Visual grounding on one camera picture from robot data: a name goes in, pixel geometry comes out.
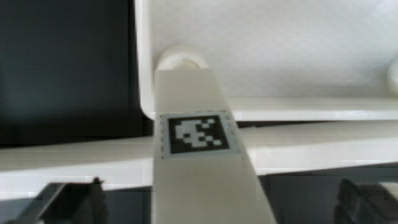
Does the white L-shaped obstacle fence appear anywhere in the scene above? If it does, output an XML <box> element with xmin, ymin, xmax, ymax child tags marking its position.
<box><xmin>0</xmin><ymin>121</ymin><xmax>398</xmax><ymax>201</ymax></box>

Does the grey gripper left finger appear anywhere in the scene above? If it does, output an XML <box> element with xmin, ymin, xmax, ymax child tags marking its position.
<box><xmin>12</xmin><ymin>183</ymin><xmax>65</xmax><ymax>224</ymax></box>

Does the white desk top tray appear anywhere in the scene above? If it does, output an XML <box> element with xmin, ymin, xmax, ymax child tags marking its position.
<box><xmin>133</xmin><ymin>0</ymin><xmax>398</xmax><ymax>121</ymax></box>

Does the white desk leg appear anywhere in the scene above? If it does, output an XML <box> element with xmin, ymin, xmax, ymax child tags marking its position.
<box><xmin>151</xmin><ymin>46</ymin><xmax>277</xmax><ymax>224</ymax></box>

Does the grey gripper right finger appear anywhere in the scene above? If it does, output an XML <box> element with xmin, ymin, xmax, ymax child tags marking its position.
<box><xmin>334</xmin><ymin>179</ymin><xmax>398</xmax><ymax>224</ymax></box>

